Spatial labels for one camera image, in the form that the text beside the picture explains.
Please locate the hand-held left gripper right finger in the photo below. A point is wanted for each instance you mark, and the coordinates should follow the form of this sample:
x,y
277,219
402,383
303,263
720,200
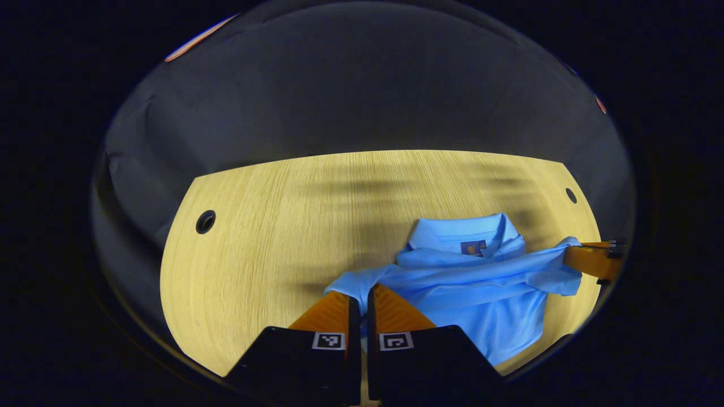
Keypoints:
x,y
372,322

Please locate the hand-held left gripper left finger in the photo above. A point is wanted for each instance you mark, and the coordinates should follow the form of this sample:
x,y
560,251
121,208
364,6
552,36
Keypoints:
x,y
354,322

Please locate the light blue T-shirt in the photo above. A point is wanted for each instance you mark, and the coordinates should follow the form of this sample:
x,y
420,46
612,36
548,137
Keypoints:
x,y
481,294

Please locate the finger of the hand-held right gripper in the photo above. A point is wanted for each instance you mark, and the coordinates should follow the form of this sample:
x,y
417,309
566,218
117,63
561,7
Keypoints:
x,y
594,260

